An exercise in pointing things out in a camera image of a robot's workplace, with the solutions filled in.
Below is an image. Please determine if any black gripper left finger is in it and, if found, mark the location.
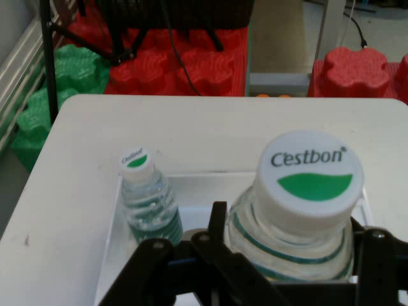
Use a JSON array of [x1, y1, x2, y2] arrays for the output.
[[97, 200, 288, 306]]

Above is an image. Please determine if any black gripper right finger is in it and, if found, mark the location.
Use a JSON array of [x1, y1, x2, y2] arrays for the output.
[[349, 216, 408, 306]]

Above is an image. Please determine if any clear water bottle green label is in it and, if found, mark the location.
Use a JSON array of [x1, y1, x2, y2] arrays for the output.
[[119, 147, 184, 247], [222, 129, 366, 284]]

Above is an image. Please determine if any white box blue side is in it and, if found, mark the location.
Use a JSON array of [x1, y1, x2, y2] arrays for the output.
[[94, 171, 374, 306]]

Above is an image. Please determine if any large red foam block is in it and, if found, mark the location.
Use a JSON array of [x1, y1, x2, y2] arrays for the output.
[[68, 12, 249, 98]]

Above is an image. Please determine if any green foam block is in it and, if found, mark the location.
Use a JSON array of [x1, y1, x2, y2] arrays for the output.
[[9, 43, 111, 173]]

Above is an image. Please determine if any black tripod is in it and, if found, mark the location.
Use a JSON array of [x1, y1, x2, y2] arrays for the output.
[[38, 0, 136, 126]]

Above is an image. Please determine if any black stand object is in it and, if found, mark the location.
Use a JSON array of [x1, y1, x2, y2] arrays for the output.
[[76, 0, 256, 66]]

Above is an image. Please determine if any thin black tripod cable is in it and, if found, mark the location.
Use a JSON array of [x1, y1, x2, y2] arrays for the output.
[[163, 0, 204, 97]]

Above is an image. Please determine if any grey metal frame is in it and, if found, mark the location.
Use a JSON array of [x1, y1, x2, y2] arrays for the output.
[[248, 0, 347, 94]]

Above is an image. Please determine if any black floor cable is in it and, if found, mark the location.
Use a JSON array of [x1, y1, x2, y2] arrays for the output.
[[342, 8, 370, 49]]

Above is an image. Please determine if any aluminium wall rail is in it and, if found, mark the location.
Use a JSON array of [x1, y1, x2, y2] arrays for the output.
[[0, 15, 49, 151]]

